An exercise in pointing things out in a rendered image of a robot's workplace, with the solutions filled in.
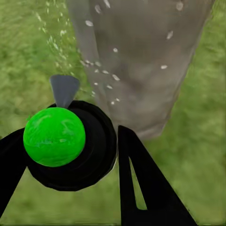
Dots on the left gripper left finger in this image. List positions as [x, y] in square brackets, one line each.
[12, 165]

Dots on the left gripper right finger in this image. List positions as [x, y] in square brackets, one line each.
[164, 208]

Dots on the pesticide atomizer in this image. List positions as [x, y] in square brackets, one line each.
[71, 144]

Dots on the tree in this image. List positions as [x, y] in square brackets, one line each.
[138, 30]

